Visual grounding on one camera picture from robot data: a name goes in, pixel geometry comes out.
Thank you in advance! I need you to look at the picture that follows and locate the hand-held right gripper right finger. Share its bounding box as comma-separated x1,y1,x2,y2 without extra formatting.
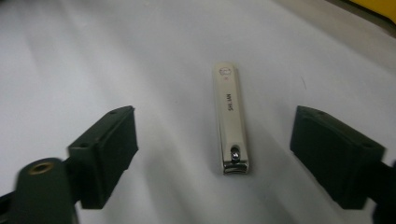
290,105,387,210

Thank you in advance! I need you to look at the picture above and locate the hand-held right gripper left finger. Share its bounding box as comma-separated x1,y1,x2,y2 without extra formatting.
67,105,140,210

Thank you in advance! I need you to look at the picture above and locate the silver nail clipper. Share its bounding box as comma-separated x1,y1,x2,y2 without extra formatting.
212,62,250,176

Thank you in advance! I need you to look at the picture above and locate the yellow and black organizer case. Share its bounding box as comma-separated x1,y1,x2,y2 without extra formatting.
347,0,396,24

